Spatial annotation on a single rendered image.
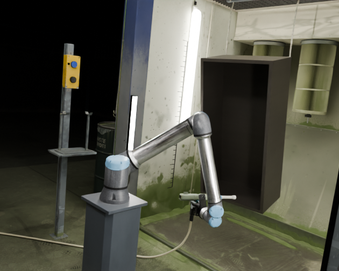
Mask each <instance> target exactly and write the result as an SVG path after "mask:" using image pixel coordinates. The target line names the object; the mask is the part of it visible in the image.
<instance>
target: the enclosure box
mask: <svg viewBox="0 0 339 271"><path fill-rule="evenodd" d="M291 60H292V57H287V56H252V55H218V56H211V57H206V58H201V111H202V112H204V113H206V114H207V115H208V117H209V120H210V125H211V131H212V135H211V136H210V139H211V145H212V149H213V155H214V161H215V167H216V174H217V180H218V186H219V190H220V195H221V196H232V195H235V196H236V199H222V201H225V202H228V203H231V204H234V205H237V206H240V207H243V208H246V209H249V210H251V211H254V212H257V213H261V214H263V213H264V212H265V211H266V210H267V209H268V208H269V207H270V206H271V205H272V204H273V203H274V202H275V201H276V200H277V199H279V198H280V189H281V177H282V169H283V157H284V144H285V131H286V118H287V106H288V93H289V80H290V73H291Z"/></svg>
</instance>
